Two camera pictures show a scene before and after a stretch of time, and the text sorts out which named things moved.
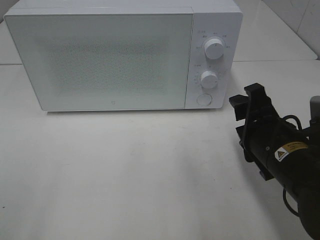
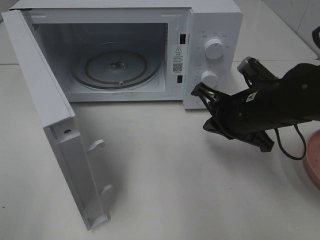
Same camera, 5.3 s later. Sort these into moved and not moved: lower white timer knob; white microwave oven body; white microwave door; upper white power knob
Moved: white microwave door
Not moved: white microwave oven body; upper white power knob; lower white timer knob
